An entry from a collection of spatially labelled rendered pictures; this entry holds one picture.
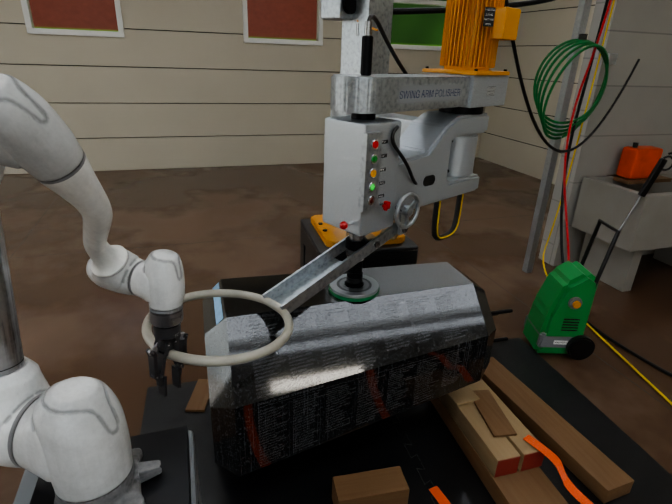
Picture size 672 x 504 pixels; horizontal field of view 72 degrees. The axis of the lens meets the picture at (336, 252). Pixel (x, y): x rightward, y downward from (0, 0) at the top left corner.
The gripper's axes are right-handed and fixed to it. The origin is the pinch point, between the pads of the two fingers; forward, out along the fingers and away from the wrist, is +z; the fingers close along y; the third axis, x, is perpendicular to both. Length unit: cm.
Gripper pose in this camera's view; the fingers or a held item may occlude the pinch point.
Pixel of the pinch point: (169, 381)
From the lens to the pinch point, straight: 152.5
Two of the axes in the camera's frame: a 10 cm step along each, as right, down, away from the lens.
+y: 5.1, -2.6, 8.2
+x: -8.6, -2.5, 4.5
